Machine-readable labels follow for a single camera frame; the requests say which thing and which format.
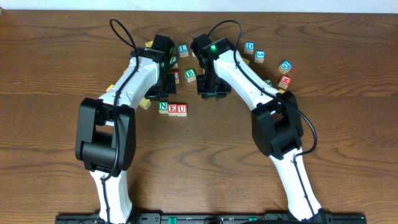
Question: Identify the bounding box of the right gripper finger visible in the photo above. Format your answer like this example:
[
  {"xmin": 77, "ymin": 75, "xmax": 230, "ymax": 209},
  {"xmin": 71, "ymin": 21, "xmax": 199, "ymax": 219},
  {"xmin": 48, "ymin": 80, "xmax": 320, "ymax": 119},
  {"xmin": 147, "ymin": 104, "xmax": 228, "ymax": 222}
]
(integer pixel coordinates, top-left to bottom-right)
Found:
[
  {"xmin": 214, "ymin": 85, "xmax": 231, "ymax": 100},
  {"xmin": 197, "ymin": 75, "xmax": 207, "ymax": 100}
]

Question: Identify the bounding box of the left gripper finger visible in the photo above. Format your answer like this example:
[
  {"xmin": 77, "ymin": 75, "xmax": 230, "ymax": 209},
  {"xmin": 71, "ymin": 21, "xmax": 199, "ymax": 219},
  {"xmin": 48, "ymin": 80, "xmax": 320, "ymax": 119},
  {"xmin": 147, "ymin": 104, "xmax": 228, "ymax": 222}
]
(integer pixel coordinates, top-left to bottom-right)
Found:
[
  {"xmin": 145, "ymin": 91, "xmax": 162, "ymax": 100},
  {"xmin": 166, "ymin": 73, "xmax": 177, "ymax": 95}
]

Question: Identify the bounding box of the green N block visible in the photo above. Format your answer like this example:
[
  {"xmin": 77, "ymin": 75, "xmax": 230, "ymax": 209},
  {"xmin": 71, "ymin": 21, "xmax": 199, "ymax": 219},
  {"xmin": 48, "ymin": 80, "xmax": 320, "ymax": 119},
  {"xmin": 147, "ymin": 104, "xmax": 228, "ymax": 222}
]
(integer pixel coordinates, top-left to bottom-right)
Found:
[{"xmin": 159, "ymin": 101, "xmax": 169, "ymax": 114}]

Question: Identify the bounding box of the red E block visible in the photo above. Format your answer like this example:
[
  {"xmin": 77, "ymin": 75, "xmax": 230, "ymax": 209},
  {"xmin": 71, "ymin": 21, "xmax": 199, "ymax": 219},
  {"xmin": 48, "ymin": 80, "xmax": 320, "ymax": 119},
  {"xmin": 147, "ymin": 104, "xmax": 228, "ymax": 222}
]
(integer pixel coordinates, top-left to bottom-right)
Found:
[{"xmin": 168, "ymin": 103, "xmax": 178, "ymax": 116}]

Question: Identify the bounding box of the red U block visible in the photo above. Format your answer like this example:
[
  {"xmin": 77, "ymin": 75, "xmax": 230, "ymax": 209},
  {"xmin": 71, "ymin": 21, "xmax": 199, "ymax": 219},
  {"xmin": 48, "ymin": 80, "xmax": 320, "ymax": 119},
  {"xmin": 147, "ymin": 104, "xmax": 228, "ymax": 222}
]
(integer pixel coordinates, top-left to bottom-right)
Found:
[{"xmin": 177, "ymin": 104, "xmax": 187, "ymax": 117}]

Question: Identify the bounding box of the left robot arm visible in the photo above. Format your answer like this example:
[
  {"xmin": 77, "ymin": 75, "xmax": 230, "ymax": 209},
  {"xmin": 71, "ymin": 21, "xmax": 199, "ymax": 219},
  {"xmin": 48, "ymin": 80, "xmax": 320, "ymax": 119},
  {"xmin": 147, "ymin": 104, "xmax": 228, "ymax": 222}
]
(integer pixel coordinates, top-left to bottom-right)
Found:
[{"xmin": 75, "ymin": 45, "xmax": 174, "ymax": 223}]

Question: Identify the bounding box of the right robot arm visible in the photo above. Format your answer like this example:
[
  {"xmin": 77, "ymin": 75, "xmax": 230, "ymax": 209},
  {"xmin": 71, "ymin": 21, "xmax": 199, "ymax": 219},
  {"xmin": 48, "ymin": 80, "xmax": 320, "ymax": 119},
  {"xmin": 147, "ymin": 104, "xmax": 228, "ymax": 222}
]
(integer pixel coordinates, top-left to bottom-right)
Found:
[{"xmin": 191, "ymin": 34, "xmax": 322, "ymax": 221}]

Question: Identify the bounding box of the red I block upright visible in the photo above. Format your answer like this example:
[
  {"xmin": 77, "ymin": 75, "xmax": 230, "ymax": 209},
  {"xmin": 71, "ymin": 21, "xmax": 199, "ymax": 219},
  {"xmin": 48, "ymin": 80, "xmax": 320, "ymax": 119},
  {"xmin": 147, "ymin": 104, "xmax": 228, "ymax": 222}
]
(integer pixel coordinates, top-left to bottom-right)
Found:
[{"xmin": 173, "ymin": 71, "xmax": 180, "ymax": 84}]

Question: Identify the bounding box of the yellow O block left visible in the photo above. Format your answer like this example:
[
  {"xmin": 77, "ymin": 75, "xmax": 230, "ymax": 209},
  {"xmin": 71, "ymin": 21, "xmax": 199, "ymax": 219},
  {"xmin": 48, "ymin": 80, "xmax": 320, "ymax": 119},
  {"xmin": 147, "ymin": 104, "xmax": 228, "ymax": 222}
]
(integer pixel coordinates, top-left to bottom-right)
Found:
[{"xmin": 139, "ymin": 98, "xmax": 152, "ymax": 110}]

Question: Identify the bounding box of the green B block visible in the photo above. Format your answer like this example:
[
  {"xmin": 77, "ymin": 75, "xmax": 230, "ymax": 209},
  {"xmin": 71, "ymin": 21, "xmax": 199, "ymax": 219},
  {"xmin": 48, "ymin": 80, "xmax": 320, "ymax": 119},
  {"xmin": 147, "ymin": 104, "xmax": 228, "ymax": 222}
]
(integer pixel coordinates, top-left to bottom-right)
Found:
[{"xmin": 185, "ymin": 68, "xmax": 197, "ymax": 82}]

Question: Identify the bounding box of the green Z block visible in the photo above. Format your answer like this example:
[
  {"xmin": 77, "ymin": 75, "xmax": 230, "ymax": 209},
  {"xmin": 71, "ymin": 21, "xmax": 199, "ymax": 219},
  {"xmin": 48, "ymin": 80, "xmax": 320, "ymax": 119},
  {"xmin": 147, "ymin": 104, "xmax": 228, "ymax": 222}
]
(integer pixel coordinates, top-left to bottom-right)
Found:
[{"xmin": 170, "ymin": 56, "xmax": 178, "ymax": 69}]

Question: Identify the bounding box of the blue L block upright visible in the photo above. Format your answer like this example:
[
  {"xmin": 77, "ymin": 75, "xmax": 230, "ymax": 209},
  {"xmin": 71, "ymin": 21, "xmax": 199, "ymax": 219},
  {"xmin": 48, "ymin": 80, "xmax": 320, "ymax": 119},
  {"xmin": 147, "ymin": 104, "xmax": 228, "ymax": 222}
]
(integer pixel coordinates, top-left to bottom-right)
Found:
[{"xmin": 178, "ymin": 44, "xmax": 189, "ymax": 58}]

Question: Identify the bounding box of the green J block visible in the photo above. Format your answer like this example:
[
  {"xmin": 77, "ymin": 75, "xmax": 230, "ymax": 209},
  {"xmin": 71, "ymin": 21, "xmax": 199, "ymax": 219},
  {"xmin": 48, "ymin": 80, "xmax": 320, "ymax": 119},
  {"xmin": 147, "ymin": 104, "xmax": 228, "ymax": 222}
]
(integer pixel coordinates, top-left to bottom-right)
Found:
[{"xmin": 264, "ymin": 80, "xmax": 273, "ymax": 88}]

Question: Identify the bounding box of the yellow K block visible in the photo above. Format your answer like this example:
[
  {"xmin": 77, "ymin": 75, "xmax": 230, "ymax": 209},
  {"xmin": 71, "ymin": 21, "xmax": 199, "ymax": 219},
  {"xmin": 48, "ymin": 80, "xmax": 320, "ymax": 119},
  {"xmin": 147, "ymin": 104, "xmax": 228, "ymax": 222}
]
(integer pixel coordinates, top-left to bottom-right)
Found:
[{"xmin": 106, "ymin": 84, "xmax": 114, "ymax": 92}]

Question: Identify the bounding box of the blue 5 block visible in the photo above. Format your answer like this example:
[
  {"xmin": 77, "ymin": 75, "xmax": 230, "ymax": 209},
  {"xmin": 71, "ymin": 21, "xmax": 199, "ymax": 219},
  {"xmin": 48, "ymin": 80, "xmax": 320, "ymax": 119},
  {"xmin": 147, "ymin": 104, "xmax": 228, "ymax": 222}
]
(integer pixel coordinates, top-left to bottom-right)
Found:
[{"xmin": 254, "ymin": 50, "xmax": 266, "ymax": 63}]

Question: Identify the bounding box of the blue D block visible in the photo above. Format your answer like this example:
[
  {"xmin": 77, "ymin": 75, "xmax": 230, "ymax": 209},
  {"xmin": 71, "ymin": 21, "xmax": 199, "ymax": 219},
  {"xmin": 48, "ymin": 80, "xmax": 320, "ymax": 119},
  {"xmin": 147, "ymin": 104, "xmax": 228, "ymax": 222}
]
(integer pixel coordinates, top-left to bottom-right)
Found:
[{"xmin": 244, "ymin": 42, "xmax": 255, "ymax": 55}]

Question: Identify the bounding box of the red M block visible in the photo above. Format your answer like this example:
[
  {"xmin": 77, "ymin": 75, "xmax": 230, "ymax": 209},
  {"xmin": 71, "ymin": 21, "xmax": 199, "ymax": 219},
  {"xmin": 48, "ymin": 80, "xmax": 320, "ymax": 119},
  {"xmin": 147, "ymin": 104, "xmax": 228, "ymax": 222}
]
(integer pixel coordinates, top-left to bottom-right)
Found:
[{"xmin": 278, "ymin": 75, "xmax": 292, "ymax": 90}]

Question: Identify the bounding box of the blue Q block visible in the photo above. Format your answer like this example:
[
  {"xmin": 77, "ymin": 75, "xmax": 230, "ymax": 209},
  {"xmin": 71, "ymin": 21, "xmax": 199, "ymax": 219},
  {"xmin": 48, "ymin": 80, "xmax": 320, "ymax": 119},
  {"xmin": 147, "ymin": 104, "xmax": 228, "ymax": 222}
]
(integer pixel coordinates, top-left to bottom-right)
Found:
[{"xmin": 278, "ymin": 60, "xmax": 293, "ymax": 75}]

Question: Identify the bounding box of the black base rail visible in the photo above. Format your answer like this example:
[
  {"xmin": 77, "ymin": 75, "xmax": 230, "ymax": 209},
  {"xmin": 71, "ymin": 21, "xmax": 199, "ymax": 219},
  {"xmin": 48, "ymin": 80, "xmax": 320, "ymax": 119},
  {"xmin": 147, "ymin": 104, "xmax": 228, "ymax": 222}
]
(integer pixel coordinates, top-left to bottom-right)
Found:
[{"xmin": 55, "ymin": 213, "xmax": 367, "ymax": 224}]

